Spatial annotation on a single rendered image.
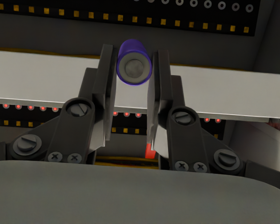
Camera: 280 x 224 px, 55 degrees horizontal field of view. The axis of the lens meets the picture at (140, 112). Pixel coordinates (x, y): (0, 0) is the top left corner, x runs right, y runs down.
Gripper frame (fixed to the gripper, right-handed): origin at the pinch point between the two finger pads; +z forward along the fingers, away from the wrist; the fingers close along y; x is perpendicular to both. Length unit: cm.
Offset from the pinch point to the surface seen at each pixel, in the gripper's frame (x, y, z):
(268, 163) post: -22.6, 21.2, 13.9
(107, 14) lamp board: -8.4, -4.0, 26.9
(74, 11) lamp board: -8.4, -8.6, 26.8
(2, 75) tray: -7.9, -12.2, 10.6
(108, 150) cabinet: -35.3, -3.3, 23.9
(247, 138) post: -25.3, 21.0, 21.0
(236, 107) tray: -9.3, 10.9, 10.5
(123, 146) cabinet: -34.1, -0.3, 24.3
